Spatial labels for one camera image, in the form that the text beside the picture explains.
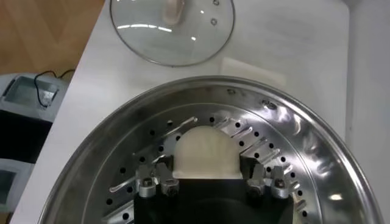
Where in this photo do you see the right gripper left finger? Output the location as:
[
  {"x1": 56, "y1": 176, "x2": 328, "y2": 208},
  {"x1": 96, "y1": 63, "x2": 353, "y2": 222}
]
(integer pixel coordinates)
[{"x1": 135, "y1": 155, "x2": 180, "y2": 198}]

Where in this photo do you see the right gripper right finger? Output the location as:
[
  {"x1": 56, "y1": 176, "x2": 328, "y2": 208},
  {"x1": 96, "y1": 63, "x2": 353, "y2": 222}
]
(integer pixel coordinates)
[{"x1": 240, "y1": 158, "x2": 294, "y2": 199}]

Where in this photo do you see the white steamed baozi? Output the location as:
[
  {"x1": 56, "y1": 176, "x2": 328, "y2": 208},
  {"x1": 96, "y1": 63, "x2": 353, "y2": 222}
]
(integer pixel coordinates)
[{"x1": 172, "y1": 125, "x2": 243, "y2": 180}]

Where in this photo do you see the round glass pot lid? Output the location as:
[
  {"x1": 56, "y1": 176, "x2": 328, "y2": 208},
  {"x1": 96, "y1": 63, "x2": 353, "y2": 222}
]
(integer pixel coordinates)
[{"x1": 109, "y1": 0, "x2": 236, "y2": 67}]

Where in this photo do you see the gray white robot base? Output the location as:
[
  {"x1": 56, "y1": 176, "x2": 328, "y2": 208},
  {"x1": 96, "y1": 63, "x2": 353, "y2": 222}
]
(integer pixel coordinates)
[{"x1": 0, "y1": 72, "x2": 70, "y2": 214}]

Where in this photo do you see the perforated steel steamer basket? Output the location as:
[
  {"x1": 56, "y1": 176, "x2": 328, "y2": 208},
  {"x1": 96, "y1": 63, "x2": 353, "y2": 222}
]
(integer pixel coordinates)
[{"x1": 38, "y1": 57, "x2": 385, "y2": 224}]

